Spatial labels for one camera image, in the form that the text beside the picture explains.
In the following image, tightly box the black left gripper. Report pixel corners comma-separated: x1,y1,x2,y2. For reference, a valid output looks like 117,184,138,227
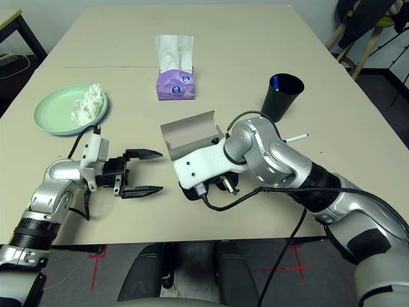
95,148,164,200

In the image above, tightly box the white tissue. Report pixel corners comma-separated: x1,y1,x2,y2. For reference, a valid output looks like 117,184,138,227
70,83,105,126

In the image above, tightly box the wooden stool with jacket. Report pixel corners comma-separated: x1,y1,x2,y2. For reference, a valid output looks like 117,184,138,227
335,0,409,51

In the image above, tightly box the light green plate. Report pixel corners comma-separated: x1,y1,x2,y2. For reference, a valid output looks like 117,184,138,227
33,84,108,134

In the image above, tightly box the yellow stool cushion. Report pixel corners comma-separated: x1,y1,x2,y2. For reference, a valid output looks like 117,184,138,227
375,15,396,28

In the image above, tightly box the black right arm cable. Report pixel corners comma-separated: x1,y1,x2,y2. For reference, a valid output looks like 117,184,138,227
196,110,409,307

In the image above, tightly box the dark grey robot leg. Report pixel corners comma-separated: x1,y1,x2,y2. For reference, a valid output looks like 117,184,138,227
120,242,175,303
213,240,260,306

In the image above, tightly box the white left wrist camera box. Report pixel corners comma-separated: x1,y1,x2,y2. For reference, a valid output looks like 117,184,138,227
79,126,111,193

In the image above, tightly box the black framed side table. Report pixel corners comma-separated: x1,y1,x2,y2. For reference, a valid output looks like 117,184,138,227
0,8,49,65

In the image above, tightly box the black plastic cup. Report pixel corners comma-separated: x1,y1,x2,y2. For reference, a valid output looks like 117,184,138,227
261,73,305,123

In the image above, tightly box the dark grey right robot leg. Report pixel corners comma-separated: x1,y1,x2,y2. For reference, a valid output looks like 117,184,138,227
213,240,260,306

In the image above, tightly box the white marker blue cap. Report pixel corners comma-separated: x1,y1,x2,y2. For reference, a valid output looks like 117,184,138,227
282,133,310,144

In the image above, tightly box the grey robot torso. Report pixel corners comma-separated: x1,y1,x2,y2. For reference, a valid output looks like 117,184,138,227
108,297,231,307

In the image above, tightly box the dark grey left robot leg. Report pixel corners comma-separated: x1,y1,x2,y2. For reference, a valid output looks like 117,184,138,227
120,242,175,303

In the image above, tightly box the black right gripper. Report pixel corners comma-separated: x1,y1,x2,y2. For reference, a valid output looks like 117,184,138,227
207,172,240,194

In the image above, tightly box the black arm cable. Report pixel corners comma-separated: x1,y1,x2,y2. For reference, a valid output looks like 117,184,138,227
196,110,409,307
65,126,103,221

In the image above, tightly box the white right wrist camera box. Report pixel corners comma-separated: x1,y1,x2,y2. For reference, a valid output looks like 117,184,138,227
173,137,249,191

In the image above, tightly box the white floor cable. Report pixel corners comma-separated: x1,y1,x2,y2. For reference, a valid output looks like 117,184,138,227
0,54,31,79

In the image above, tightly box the grey glasses case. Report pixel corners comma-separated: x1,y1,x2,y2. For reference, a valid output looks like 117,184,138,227
160,110,224,162

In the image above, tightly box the black tripod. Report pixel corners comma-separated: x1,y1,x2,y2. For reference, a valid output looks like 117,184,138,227
370,27,409,108

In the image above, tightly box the purple tissue pack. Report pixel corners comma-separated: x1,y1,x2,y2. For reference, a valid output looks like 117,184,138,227
155,34,196,101

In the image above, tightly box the grey power strip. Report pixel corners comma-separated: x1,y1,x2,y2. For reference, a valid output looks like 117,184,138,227
0,52,17,67

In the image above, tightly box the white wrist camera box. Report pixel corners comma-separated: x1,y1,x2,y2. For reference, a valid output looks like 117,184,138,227
79,126,111,193
173,137,249,191

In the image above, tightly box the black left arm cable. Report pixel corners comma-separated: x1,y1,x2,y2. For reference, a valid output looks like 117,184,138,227
65,126,103,221

